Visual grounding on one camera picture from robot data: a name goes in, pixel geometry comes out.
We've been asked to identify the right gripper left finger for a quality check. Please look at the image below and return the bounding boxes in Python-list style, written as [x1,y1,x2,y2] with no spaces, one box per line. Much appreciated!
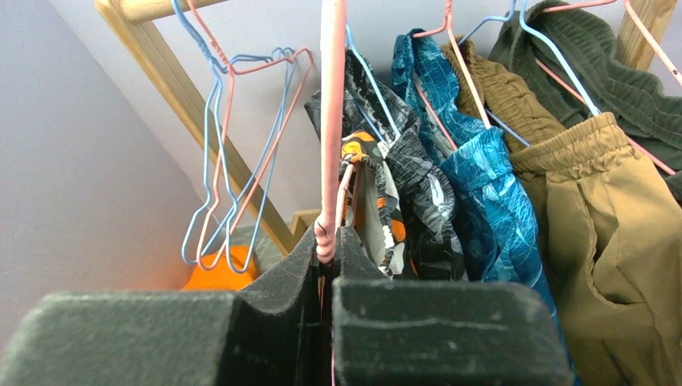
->
[1,230,319,385]

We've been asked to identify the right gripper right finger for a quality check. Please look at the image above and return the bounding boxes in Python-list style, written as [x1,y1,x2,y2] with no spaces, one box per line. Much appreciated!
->
[331,227,573,385]

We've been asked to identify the orange camouflage shorts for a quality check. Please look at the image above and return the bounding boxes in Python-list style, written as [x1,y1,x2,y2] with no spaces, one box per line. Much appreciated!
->
[337,130,406,279]

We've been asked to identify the black grey patterned shorts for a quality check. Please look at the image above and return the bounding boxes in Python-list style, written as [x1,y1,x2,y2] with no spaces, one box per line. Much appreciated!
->
[303,47,470,282]

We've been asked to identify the blue patterned shorts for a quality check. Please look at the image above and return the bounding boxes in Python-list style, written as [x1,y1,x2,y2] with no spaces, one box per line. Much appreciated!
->
[391,27,581,386]

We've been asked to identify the tan brown shorts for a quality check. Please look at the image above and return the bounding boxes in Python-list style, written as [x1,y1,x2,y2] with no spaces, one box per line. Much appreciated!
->
[442,42,681,385]

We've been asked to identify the dark olive green shorts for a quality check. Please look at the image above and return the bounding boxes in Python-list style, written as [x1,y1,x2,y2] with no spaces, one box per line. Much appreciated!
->
[488,1,681,200]

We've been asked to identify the wooden clothes rack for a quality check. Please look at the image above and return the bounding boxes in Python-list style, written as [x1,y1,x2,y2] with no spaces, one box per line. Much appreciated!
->
[93,1,678,254]

